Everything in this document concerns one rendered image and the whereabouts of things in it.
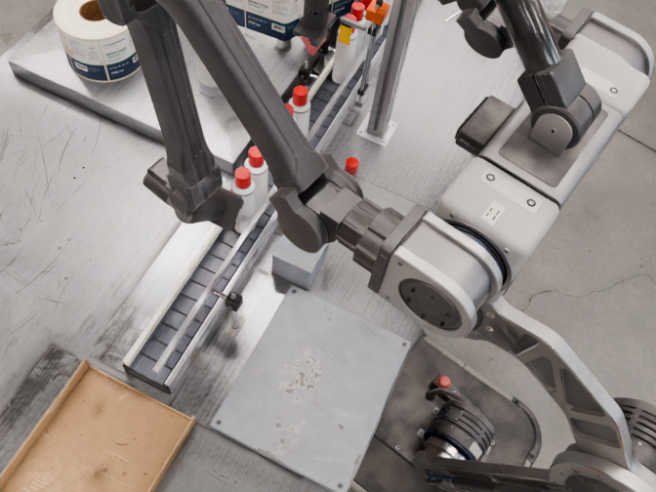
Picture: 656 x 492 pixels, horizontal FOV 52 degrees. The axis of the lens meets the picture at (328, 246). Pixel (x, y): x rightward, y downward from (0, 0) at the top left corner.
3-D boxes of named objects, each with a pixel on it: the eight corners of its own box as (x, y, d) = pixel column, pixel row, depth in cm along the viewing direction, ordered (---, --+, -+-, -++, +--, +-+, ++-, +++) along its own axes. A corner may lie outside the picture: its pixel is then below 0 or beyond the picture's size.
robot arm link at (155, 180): (185, 203, 108) (222, 172, 112) (133, 159, 109) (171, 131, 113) (183, 237, 118) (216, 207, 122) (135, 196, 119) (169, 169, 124)
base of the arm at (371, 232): (375, 296, 91) (389, 253, 80) (328, 262, 93) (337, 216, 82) (410, 254, 95) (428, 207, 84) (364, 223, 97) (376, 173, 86)
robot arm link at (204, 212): (189, 230, 115) (208, 205, 114) (160, 206, 116) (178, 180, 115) (206, 227, 122) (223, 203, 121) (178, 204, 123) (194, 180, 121)
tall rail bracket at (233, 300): (216, 308, 148) (211, 274, 134) (244, 322, 147) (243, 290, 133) (208, 320, 147) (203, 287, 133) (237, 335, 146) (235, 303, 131)
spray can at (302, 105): (292, 136, 168) (295, 78, 151) (309, 144, 167) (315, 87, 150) (282, 150, 166) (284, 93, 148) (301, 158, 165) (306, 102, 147)
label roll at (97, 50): (99, 94, 170) (86, 52, 157) (52, 51, 175) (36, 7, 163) (161, 57, 178) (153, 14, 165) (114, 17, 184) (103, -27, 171)
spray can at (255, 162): (252, 192, 159) (251, 138, 141) (271, 201, 158) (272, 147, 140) (241, 209, 156) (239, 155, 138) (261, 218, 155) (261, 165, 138)
